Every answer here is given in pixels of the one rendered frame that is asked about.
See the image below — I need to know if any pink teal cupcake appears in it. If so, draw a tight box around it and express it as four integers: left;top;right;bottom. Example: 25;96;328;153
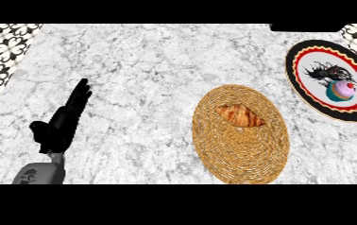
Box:
325;79;357;103

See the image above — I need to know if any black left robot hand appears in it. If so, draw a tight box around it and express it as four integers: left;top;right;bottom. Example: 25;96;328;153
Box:
28;78;93;155

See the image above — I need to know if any black red patterned placemat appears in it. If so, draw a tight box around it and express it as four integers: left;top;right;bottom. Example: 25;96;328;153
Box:
285;39;357;123

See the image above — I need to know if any black appliance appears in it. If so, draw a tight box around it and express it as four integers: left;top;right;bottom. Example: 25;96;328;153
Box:
269;23;348;33

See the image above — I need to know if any brown croissant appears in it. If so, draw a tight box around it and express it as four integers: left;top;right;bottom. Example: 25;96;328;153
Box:
217;103;269;129

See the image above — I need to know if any woven wicker oval tray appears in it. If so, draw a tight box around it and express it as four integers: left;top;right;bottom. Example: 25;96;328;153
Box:
192;83;292;185

